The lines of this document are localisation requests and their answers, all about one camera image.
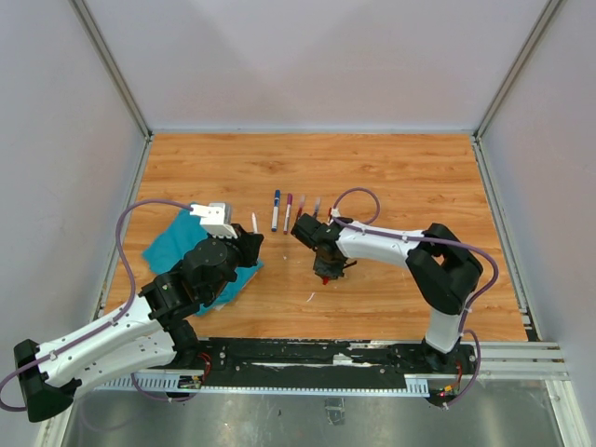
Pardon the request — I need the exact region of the white pen red end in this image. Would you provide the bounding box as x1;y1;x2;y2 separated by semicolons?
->
251;212;259;234

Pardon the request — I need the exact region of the white blue deli marker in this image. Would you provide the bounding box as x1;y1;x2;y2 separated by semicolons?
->
271;204;279;232

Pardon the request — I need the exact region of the pink transparent gel pen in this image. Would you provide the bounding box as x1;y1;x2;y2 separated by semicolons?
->
296;195;305;221

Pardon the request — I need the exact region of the white whiteboard marker purple end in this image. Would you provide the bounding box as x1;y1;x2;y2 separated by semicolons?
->
283;203;292;235

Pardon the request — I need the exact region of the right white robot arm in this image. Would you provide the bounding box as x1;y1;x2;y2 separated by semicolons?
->
291;214;483;373

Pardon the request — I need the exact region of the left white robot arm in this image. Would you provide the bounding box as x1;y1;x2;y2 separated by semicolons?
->
13;223;264;423

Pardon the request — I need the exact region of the teal cloth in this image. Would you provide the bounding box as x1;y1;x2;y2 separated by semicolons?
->
139;210;264;318

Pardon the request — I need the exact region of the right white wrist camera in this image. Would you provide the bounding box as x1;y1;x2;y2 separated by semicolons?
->
329;208;353;226

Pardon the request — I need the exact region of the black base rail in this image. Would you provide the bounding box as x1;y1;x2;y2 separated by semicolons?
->
153;337;467;390

